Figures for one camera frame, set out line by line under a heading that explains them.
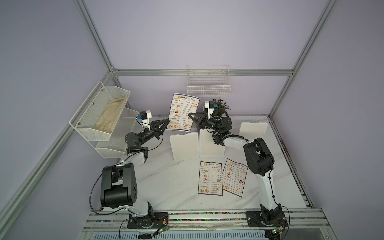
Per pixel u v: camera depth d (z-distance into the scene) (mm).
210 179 881
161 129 729
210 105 732
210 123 775
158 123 714
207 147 925
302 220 751
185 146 863
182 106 745
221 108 1012
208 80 947
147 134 691
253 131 907
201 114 763
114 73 928
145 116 660
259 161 578
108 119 772
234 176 885
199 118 768
